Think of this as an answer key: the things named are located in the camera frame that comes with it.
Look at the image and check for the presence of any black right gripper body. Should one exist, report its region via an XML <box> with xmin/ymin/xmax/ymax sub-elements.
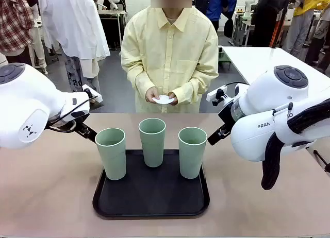
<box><xmin>218</xmin><ymin>104</ymin><xmax>237</xmax><ymax>132</ymax></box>

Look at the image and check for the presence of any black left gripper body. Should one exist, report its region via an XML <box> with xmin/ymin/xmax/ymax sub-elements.
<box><xmin>73</xmin><ymin>118</ymin><xmax>91</xmax><ymax>138</ymax></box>

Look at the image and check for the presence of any pale green plastic cup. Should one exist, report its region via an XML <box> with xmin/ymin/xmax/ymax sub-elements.
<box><xmin>178</xmin><ymin>127</ymin><xmax>208</xmax><ymax>179</ymax></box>
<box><xmin>94</xmin><ymin>127</ymin><xmax>127</xmax><ymax>181</ymax></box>
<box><xmin>138</xmin><ymin>118</ymin><xmax>167</xmax><ymax>168</ymax></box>

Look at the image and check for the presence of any white paper doily coaster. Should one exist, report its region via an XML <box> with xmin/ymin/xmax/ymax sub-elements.
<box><xmin>152</xmin><ymin>94</ymin><xmax>174</xmax><ymax>105</ymax></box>

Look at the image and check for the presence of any person's right forearm yellow sleeve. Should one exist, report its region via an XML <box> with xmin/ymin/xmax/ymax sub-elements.
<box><xmin>121</xmin><ymin>64</ymin><xmax>156</xmax><ymax>94</ymax></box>

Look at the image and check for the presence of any person's left forearm yellow sleeve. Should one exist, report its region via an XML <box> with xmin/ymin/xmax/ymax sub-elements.
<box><xmin>175</xmin><ymin>67</ymin><xmax>220</xmax><ymax>105</ymax></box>

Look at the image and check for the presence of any person's left hand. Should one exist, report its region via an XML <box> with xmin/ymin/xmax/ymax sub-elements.
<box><xmin>168</xmin><ymin>91</ymin><xmax>179</xmax><ymax>107</ymax></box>

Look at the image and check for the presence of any person's right hand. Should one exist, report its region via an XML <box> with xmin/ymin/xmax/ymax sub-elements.
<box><xmin>145</xmin><ymin>87</ymin><xmax>158</xmax><ymax>104</ymax></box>

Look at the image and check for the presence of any white table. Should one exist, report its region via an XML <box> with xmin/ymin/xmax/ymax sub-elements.
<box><xmin>219</xmin><ymin>46</ymin><xmax>330</xmax><ymax>86</ymax></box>

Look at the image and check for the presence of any person in yellow shirt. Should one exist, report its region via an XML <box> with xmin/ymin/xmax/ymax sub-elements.
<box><xmin>120</xmin><ymin>0</ymin><xmax>220</xmax><ymax>114</ymax></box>

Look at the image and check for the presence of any black plastic tray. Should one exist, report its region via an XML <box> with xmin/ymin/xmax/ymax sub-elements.
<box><xmin>92</xmin><ymin>149</ymin><xmax>211</xmax><ymax>220</ymax></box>

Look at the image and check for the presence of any black hanging bag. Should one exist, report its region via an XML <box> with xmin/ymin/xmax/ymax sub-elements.
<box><xmin>223</xmin><ymin>18</ymin><xmax>235</xmax><ymax>38</ymax></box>

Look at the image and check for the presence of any black metal rod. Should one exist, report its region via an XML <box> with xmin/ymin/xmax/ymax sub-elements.
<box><xmin>313</xmin><ymin>149</ymin><xmax>330</xmax><ymax>175</ymax></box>

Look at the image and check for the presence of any person in dark coat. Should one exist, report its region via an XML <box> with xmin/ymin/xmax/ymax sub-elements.
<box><xmin>251</xmin><ymin>0</ymin><xmax>305</xmax><ymax>48</ymax></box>

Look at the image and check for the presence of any figure in white shirt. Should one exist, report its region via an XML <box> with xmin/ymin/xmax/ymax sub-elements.
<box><xmin>38</xmin><ymin>0</ymin><xmax>111</xmax><ymax>105</ymax></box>

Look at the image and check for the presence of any person in blue jacket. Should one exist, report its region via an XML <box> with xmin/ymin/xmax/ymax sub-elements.
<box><xmin>195</xmin><ymin>0</ymin><xmax>237</xmax><ymax>32</ymax></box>

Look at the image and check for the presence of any workbench with green legs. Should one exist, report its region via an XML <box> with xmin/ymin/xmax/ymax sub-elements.
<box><xmin>99</xmin><ymin>10</ymin><xmax>128</xmax><ymax>52</ymax></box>

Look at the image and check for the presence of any person in grey jacket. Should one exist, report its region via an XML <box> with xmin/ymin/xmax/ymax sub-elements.
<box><xmin>305</xmin><ymin>16</ymin><xmax>330</xmax><ymax>74</ymax></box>

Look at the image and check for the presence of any person in plaid shirt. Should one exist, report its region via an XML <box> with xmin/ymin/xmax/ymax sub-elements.
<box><xmin>0</xmin><ymin>0</ymin><xmax>39</xmax><ymax>66</ymax></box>

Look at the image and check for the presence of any person in yellow jacket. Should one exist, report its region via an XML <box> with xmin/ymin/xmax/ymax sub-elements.
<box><xmin>282</xmin><ymin>0</ymin><xmax>330</xmax><ymax>56</ymax></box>

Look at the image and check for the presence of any thin black cable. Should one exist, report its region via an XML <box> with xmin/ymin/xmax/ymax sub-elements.
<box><xmin>46</xmin><ymin>95</ymin><xmax>99</xmax><ymax>133</ymax></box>

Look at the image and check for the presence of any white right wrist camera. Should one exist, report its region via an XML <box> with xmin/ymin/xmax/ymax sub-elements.
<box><xmin>206</xmin><ymin>85</ymin><xmax>229</xmax><ymax>106</ymax></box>

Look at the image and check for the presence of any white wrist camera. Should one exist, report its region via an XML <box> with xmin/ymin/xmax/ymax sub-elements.
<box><xmin>81</xmin><ymin>84</ymin><xmax>103</xmax><ymax>104</ymax></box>
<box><xmin>206</xmin><ymin>85</ymin><xmax>229</xmax><ymax>106</ymax></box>

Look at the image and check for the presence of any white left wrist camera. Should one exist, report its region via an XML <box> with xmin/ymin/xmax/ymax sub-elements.
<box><xmin>81</xmin><ymin>84</ymin><xmax>103</xmax><ymax>104</ymax></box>

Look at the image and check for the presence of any orange and black post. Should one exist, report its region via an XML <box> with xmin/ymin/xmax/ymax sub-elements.
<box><xmin>269</xmin><ymin>8</ymin><xmax>287</xmax><ymax>48</ymax></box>

